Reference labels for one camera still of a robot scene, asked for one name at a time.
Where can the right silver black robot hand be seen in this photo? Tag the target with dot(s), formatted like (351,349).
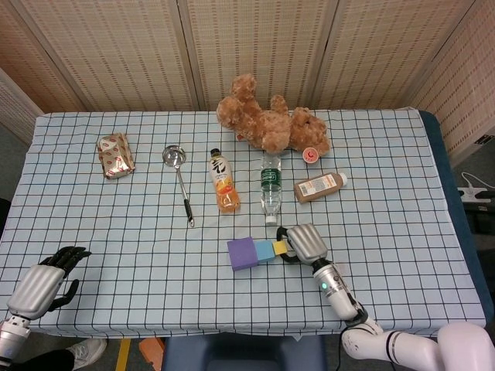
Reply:
(307,243)

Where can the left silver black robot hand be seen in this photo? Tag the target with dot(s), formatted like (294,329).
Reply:
(36,288)

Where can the small yellow foam cube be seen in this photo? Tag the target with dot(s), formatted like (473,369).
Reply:
(279,248)

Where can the blue foam block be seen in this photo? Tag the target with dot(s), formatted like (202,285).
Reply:
(265,251)

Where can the large purple foam cube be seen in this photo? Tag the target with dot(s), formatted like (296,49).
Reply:
(241,255)

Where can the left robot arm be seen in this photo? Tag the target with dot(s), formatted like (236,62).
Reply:
(11,336)

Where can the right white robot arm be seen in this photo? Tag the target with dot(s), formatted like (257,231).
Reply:
(336,293)

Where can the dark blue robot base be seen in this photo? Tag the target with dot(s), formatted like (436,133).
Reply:
(243,353)

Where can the brown drink bottle white cap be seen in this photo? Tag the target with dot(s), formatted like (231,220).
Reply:
(317,188)

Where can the clear water bottle green label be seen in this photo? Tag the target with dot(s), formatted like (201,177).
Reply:
(271,189)

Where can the black trouser leg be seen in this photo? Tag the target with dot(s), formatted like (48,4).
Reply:
(42,361)

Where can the white sneaker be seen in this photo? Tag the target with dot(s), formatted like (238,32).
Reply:
(87,351)

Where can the orange juice bottle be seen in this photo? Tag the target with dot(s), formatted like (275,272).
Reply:
(225,189)

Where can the light blue checkered tablecloth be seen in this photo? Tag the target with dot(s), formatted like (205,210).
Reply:
(135,251)

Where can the brown plush teddy bear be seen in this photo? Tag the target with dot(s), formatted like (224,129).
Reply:
(270,127)

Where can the orange object on floor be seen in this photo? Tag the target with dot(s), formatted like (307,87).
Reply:
(151,349)

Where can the gold foil snack package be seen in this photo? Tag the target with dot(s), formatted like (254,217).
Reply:
(115,156)

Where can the dark blue table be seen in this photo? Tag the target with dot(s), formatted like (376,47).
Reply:
(452,193)

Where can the white power strip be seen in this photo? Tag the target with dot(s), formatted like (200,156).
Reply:
(473,194)

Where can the beige woven folding screen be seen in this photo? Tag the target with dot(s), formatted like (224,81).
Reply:
(116,50)

